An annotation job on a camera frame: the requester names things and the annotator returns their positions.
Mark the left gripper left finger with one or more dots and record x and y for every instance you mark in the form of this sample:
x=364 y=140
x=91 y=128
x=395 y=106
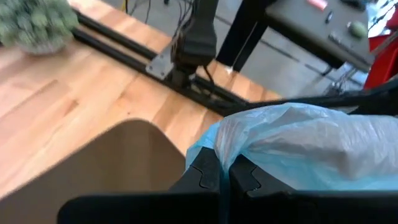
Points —
x=174 y=202

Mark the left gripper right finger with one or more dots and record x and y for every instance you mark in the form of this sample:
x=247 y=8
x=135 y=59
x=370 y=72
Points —
x=280 y=205

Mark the light blue plastic bag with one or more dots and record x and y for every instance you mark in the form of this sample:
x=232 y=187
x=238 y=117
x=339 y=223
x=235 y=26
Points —
x=311 y=146

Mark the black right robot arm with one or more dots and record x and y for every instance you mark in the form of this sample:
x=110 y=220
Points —
x=199 y=37

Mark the red background furniture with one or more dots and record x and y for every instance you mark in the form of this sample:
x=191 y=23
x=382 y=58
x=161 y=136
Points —
x=382 y=62

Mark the grey control box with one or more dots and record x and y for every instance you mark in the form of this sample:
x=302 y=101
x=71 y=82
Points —
x=314 y=28

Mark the pink desk item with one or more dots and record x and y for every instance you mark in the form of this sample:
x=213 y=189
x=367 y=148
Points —
x=317 y=3

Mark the green fuzzy ball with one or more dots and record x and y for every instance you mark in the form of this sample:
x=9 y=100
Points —
x=34 y=25

